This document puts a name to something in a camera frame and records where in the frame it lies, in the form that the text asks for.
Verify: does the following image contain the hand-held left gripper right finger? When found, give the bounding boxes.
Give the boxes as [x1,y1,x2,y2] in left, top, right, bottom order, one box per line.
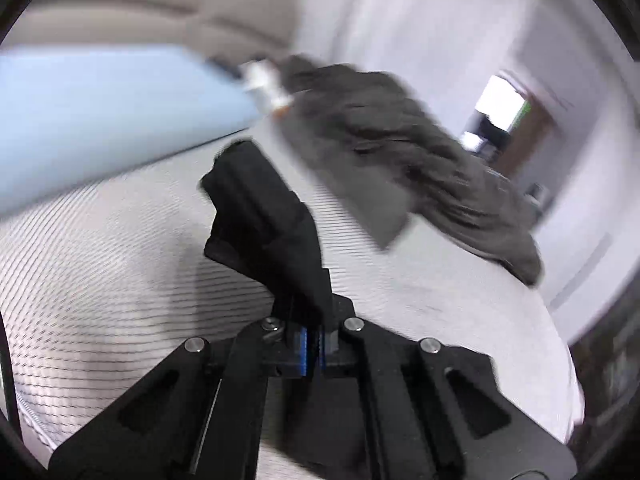
[319,316,577,480]

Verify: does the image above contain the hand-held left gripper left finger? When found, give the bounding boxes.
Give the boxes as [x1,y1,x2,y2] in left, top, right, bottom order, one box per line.
[47,316,308,480]

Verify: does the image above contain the black pants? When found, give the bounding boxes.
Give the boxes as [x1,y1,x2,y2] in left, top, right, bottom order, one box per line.
[200,140,333,322]

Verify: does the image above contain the white mesh mattress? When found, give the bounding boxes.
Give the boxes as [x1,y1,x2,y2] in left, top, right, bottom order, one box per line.
[0,125,586,480]

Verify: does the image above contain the dark grey duvet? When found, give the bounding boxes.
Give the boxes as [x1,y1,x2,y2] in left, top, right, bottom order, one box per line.
[277,55,546,288]

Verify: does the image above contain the white plush toy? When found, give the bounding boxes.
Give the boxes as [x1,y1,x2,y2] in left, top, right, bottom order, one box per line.
[240,57,296,113]

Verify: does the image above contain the brown curtain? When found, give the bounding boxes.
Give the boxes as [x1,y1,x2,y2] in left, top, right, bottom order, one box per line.
[492,104,557,177]

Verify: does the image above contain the window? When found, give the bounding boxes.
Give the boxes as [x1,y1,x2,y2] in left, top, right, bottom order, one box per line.
[475,75,531,131]

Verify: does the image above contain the light blue bolster pillow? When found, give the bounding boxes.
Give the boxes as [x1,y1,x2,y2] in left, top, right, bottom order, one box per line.
[0,45,262,217]

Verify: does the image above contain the white curtain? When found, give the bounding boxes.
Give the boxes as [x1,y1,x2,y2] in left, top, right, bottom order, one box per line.
[295,0,501,126]

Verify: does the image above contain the beige padded headboard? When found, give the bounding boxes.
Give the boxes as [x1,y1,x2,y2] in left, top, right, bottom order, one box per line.
[0,0,301,56]

